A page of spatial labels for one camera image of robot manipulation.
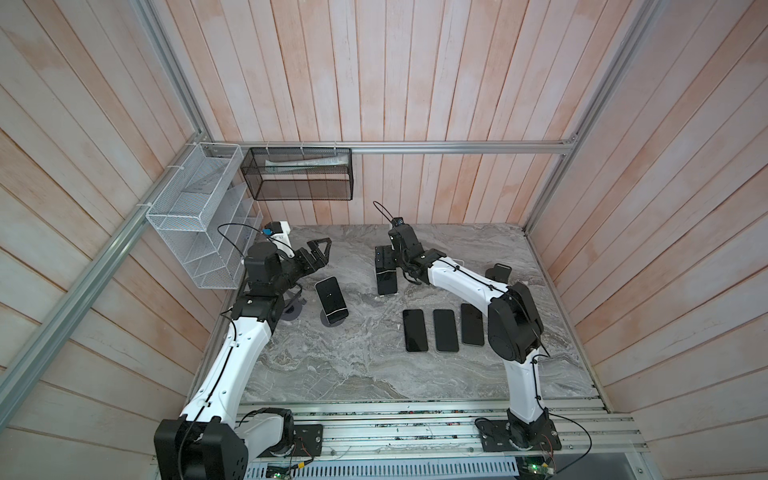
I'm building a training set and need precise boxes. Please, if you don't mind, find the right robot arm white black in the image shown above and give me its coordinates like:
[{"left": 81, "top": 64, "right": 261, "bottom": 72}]
[{"left": 388, "top": 217, "right": 549, "bottom": 450}]

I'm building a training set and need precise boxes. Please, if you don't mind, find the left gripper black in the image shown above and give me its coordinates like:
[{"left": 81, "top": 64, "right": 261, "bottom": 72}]
[{"left": 272, "top": 238, "right": 332, "bottom": 293}]

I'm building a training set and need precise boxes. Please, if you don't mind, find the camera cable black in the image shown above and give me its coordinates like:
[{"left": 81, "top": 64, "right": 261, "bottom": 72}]
[
  {"left": 372, "top": 200, "right": 395, "bottom": 226},
  {"left": 216, "top": 222, "right": 295, "bottom": 259}
]

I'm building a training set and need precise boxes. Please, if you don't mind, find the aluminium frame post right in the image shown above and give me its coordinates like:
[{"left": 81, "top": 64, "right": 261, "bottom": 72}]
[{"left": 522, "top": 1, "right": 668, "bottom": 236}]

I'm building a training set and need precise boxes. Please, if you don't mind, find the green circuit board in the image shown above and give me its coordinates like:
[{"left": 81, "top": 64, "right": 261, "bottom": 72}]
[{"left": 518, "top": 457, "right": 555, "bottom": 480}]

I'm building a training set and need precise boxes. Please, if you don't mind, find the white wire mesh shelf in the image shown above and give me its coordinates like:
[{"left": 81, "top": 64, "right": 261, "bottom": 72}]
[{"left": 147, "top": 143, "right": 262, "bottom": 290}]

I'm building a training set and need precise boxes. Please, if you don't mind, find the aluminium frame rail back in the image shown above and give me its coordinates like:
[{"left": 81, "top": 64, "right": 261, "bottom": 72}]
[{"left": 213, "top": 140, "right": 576, "bottom": 155}]

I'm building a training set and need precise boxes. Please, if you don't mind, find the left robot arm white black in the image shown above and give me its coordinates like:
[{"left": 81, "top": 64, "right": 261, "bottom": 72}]
[{"left": 154, "top": 237, "right": 332, "bottom": 479}]

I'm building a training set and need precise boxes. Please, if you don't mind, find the left camera cable black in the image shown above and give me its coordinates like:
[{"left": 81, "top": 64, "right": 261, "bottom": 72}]
[{"left": 216, "top": 222, "right": 295, "bottom": 259}]

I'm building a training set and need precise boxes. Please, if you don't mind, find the purple-edged phone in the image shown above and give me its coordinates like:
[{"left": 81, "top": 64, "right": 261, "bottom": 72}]
[{"left": 402, "top": 309, "right": 429, "bottom": 353}]

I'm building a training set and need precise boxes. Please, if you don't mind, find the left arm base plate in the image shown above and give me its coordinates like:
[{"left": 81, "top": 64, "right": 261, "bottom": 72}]
[{"left": 288, "top": 424, "right": 324, "bottom": 458}]

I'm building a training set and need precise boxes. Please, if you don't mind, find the white vented cable duct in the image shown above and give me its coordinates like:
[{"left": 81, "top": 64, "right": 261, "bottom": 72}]
[{"left": 245, "top": 458, "right": 520, "bottom": 480}]

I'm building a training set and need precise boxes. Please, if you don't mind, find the aluminium frame rail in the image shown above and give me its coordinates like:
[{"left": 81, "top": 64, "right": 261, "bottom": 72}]
[
  {"left": 1, "top": 131, "right": 209, "bottom": 429},
  {"left": 213, "top": 140, "right": 576, "bottom": 155}
]

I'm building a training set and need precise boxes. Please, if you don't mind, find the black wire mesh basket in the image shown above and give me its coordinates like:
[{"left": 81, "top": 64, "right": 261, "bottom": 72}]
[{"left": 240, "top": 146, "right": 354, "bottom": 201}]

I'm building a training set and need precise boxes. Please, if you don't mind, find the aluminium frame rail left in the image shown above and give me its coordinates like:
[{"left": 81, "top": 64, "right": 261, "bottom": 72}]
[{"left": 1, "top": 131, "right": 209, "bottom": 429}]

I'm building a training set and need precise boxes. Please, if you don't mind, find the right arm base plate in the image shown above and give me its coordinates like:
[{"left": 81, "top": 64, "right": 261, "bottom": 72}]
[{"left": 474, "top": 417, "right": 562, "bottom": 452}]

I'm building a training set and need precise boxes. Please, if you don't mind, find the teal-edged phone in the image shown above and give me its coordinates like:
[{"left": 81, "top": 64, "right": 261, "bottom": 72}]
[{"left": 433, "top": 309, "right": 459, "bottom": 353}]

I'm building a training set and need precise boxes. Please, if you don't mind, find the right camera cable black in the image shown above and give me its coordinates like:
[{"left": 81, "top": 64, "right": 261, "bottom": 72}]
[{"left": 372, "top": 200, "right": 395, "bottom": 226}]

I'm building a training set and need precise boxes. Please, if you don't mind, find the black phone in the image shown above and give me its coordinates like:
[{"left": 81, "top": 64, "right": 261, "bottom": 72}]
[
  {"left": 374, "top": 245, "right": 398, "bottom": 296},
  {"left": 315, "top": 277, "right": 349, "bottom": 316},
  {"left": 460, "top": 303, "right": 485, "bottom": 347}
]

